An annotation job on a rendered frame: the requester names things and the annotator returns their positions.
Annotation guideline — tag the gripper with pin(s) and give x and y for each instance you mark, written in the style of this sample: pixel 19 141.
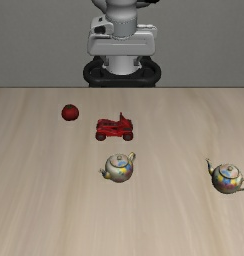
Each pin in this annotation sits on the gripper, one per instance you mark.
pixel 120 44

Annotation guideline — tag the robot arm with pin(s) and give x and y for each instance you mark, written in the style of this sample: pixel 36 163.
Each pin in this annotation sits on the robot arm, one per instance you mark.
pixel 122 13

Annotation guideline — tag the red tomato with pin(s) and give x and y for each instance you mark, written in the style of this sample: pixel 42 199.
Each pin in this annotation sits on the red tomato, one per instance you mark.
pixel 70 112

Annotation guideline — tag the red toy car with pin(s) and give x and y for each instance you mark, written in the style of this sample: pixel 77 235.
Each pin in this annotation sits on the red toy car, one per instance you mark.
pixel 114 128

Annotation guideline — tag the colourful painted teapot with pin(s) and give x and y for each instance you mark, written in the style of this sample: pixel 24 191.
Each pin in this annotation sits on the colourful painted teapot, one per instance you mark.
pixel 228 178
pixel 119 168

